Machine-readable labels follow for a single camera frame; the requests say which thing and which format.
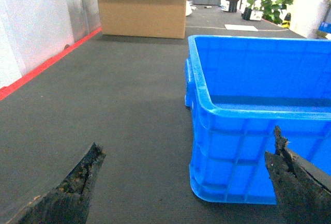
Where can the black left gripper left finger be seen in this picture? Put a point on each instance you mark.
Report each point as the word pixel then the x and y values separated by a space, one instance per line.
pixel 69 202

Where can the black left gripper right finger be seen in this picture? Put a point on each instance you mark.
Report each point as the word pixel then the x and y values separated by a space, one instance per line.
pixel 302 190

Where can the black white box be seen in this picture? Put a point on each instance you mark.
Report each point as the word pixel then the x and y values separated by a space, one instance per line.
pixel 252 15

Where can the white paper sheet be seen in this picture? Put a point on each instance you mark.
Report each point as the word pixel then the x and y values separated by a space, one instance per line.
pixel 241 28

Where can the large open cardboard box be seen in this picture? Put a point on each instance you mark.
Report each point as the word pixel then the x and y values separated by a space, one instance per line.
pixel 143 18

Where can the red tape strip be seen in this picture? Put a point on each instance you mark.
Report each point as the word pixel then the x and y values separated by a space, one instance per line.
pixel 8 90

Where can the black stool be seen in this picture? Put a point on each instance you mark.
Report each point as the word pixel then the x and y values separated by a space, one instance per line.
pixel 232 5

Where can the large blue plastic crate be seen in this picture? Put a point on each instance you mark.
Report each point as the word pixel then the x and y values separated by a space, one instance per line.
pixel 238 90

